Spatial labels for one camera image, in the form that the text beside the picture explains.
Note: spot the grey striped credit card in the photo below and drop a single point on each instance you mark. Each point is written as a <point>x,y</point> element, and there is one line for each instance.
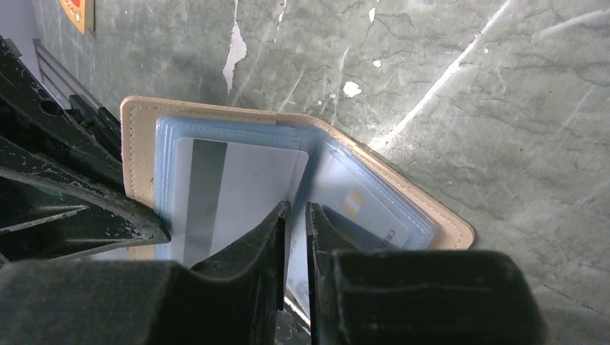
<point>221,190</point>
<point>353,209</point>

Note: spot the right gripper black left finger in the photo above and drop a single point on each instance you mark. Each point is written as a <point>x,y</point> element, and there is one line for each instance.
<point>231,297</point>

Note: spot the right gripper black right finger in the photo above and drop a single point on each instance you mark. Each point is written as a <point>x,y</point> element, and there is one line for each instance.
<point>414,297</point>

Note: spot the orange patterned card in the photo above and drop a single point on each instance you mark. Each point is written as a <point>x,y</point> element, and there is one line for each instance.
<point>81,13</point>

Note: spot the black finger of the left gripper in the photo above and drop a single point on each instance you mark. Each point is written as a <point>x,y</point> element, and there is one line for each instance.
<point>82,138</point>
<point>51,212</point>

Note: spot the tan card holder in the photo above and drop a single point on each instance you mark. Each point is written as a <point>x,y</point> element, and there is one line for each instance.
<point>151,128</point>

